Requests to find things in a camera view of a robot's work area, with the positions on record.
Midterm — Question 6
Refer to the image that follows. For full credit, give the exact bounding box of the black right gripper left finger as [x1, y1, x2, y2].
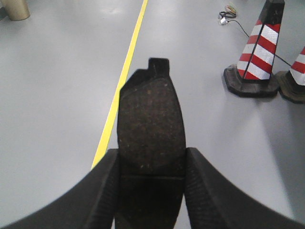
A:
[6, 149, 119, 229]

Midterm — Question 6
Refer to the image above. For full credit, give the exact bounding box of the red-white traffic cone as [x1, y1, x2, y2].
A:
[274, 48, 305, 104]
[224, 0, 285, 98]

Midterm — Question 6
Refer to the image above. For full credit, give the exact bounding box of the grey brake pad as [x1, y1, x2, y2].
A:
[115, 58, 186, 229]

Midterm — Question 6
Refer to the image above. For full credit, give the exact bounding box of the tan cylindrical bin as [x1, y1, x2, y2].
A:
[1, 0, 30, 21]

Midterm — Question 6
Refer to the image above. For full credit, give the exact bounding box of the black floor cable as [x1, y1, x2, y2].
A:
[218, 4, 293, 67]

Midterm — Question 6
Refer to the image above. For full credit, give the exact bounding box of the yellow floor tape line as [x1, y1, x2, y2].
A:
[91, 0, 148, 170]

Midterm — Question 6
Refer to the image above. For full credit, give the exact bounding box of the right red-white traffic cone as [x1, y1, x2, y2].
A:
[274, 48, 305, 104]

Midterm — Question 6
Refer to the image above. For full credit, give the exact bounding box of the left red-white traffic cone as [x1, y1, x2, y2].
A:
[224, 0, 285, 98]

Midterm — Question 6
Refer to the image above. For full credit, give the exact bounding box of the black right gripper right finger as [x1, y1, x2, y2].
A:
[184, 147, 305, 229]

